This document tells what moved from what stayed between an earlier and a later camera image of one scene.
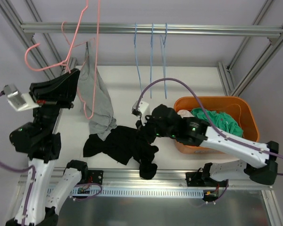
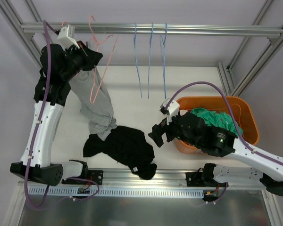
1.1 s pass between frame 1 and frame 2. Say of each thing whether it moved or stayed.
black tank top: stayed
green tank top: stayed
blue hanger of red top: stayed
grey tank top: stayed
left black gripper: moved
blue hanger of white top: stayed
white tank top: stayed
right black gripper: moved
